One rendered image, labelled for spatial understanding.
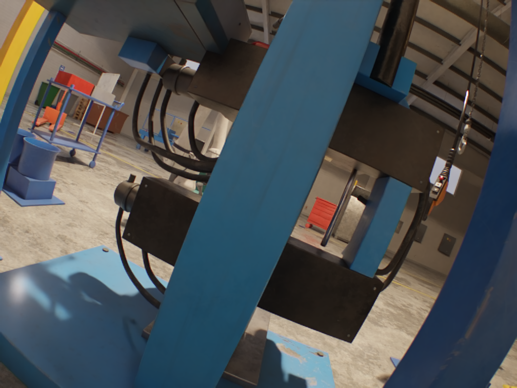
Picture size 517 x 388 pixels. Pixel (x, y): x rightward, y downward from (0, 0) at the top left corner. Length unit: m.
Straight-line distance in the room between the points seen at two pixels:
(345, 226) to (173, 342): 8.34
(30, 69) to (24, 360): 0.94
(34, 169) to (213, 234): 1.74
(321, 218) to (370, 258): 7.43
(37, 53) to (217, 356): 1.13
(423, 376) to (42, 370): 0.77
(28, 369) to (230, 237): 0.63
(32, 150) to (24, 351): 1.53
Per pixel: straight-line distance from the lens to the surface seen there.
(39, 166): 2.15
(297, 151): 0.54
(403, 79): 0.81
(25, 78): 1.21
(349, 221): 8.85
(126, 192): 1.08
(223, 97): 0.83
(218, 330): 0.62
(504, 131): 0.26
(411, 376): 0.24
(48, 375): 0.81
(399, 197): 0.82
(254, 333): 1.24
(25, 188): 2.15
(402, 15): 0.90
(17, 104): 1.22
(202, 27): 0.76
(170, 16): 0.79
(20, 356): 0.86
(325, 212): 8.21
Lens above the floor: 0.73
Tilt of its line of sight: 3 degrees down
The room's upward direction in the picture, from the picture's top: 23 degrees clockwise
